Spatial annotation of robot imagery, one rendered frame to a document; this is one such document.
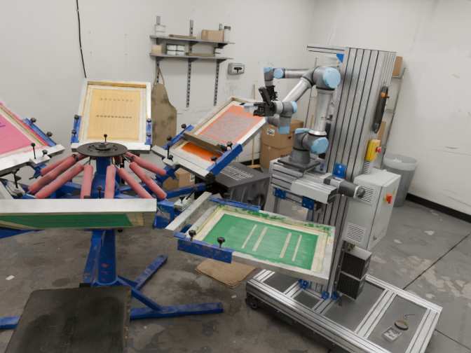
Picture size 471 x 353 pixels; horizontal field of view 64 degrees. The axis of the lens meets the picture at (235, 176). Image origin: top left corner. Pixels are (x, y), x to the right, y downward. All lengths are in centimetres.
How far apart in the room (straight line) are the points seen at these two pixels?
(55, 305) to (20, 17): 309
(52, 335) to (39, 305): 19
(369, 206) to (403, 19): 388
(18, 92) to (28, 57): 35
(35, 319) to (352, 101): 208
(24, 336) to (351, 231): 199
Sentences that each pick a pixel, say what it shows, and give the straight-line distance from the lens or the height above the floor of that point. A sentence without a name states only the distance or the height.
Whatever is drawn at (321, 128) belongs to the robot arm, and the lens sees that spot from 244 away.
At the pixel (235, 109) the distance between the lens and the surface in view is 316.
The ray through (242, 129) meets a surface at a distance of 290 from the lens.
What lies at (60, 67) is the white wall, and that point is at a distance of 439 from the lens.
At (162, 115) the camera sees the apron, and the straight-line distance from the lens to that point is 493.
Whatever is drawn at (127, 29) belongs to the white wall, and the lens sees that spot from 466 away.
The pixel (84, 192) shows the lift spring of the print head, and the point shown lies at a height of 116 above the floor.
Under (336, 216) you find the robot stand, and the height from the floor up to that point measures 89.
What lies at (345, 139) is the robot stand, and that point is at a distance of 261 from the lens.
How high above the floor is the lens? 202
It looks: 20 degrees down
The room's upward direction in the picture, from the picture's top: 6 degrees clockwise
